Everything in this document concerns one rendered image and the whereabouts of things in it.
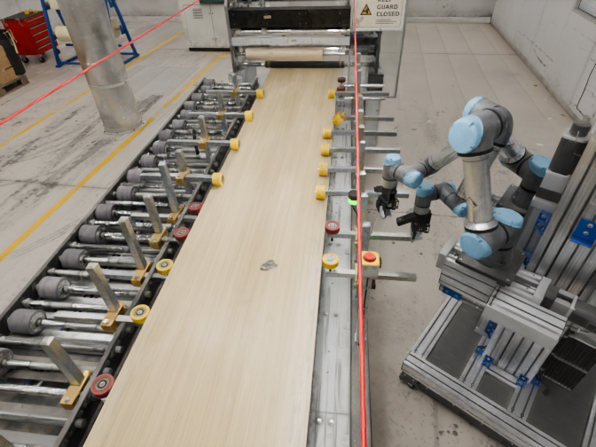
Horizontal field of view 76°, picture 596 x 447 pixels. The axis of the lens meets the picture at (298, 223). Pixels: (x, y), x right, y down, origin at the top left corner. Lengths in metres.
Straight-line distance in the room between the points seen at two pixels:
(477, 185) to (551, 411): 1.39
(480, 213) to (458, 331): 1.19
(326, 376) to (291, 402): 0.40
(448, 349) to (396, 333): 0.40
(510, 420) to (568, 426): 0.28
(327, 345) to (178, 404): 0.73
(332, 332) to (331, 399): 0.33
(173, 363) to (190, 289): 0.36
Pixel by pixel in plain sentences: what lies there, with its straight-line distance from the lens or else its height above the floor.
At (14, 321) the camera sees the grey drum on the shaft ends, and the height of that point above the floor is 0.84.
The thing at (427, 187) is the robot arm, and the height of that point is 1.18.
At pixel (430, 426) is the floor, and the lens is 2.47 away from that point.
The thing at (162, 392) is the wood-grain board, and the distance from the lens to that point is 1.56.
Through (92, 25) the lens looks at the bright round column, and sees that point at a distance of 5.29.
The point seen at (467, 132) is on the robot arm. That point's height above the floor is 1.62.
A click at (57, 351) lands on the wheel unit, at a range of 1.64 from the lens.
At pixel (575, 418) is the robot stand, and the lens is 2.53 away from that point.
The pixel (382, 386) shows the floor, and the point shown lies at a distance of 2.52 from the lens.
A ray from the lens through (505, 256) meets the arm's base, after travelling 1.76.
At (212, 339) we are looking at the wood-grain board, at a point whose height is 0.90.
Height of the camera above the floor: 2.21
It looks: 40 degrees down
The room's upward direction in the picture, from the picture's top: 3 degrees counter-clockwise
